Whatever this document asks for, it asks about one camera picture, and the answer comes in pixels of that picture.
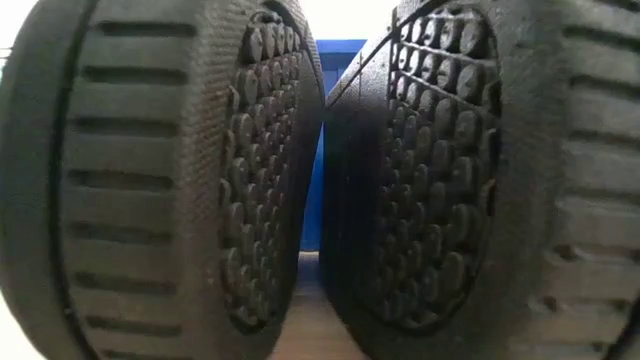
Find black slide sandal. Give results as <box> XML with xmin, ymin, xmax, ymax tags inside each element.
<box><xmin>0</xmin><ymin>0</ymin><xmax>327</xmax><ymax>360</ymax></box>
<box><xmin>318</xmin><ymin>0</ymin><xmax>640</xmax><ymax>360</ymax></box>

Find blue plastic bin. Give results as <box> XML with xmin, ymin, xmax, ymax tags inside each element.
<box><xmin>298</xmin><ymin>38</ymin><xmax>369</xmax><ymax>253</ymax></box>

